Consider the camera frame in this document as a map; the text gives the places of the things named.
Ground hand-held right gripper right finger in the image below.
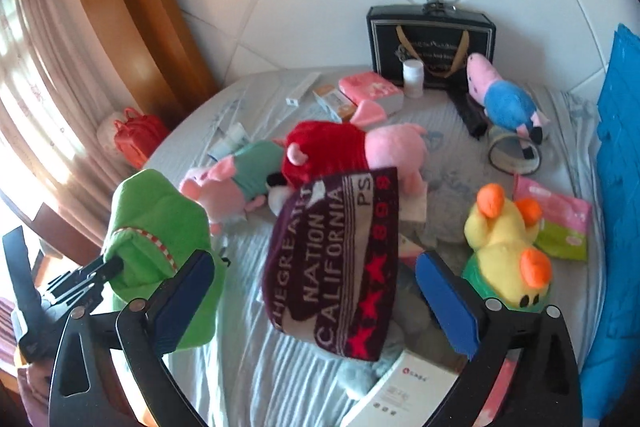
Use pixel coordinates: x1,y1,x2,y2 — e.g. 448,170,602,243
416,249,583,427

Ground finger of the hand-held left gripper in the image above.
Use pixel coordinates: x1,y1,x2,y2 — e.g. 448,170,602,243
80,255,126,289

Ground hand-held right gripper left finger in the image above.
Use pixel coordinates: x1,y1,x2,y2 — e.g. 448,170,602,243
48,249,216,427

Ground green plush toy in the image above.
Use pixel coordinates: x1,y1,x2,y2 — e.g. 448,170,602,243
102,168,228,350

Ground maroon printed cloth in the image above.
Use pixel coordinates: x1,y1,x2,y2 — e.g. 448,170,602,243
261,167,401,362

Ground blue storage box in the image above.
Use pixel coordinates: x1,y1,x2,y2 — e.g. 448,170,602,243
582,23,640,423

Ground yellow duck plush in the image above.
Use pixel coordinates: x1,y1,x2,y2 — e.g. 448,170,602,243
461,183,555,310

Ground light blue striped tablecloth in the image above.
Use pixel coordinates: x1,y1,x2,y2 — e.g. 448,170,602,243
145,67,608,427

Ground flat white box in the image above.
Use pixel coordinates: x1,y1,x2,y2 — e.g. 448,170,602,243
342,347,461,427

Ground small white packet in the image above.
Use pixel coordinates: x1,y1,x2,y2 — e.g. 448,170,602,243
397,189,429,224

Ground small red backpack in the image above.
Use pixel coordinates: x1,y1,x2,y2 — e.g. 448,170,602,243
114,107,168,170

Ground pink wet wipes packet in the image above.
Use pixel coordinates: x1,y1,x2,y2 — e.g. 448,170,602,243
512,173,593,263

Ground pig plush in teal dress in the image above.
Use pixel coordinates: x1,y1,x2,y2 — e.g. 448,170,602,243
179,141,286,235

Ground white tube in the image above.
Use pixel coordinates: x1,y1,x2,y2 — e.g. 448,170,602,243
207,122,251,162

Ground black pouch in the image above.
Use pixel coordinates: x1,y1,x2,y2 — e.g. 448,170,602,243
450,87,488,140

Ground sheer curtain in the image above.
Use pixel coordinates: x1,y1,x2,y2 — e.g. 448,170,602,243
0,0,151,258

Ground pig plush in red dress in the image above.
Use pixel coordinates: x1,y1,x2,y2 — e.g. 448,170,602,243
267,99,430,215

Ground pig plush in blue shirt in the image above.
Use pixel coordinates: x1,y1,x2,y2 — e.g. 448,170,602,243
466,53,551,158

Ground white bottle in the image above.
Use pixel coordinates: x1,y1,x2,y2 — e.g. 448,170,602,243
402,59,425,98

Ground pink tissue pack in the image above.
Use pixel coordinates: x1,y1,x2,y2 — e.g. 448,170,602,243
338,72,405,112

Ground orange white small box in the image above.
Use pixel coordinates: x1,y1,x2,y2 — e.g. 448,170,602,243
312,85,358,122

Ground long white box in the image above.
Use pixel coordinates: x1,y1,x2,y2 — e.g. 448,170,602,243
285,71,322,108

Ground black gift box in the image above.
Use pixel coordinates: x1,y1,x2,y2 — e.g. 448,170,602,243
366,0,497,92

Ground wooden door frame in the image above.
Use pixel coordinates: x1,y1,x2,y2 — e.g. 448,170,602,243
57,0,221,128

